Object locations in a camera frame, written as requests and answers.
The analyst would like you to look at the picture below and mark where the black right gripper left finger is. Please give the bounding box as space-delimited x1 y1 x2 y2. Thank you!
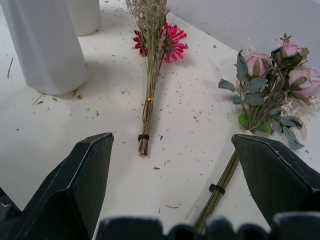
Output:
0 132 115 240

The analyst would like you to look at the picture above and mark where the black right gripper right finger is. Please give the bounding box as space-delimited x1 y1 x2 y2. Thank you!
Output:
231 133 320 230

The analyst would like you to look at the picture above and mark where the tall white faceted vase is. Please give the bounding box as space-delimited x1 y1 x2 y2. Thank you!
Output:
0 0 90 96

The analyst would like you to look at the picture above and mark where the round white vase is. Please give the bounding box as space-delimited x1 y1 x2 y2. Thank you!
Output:
66 0 101 37

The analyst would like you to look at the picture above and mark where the pink rose bouquet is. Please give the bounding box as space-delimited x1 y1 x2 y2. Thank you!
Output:
192 32 320 232

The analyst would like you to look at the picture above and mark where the dried red flower bouquet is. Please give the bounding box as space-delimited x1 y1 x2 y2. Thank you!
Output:
124 0 190 158

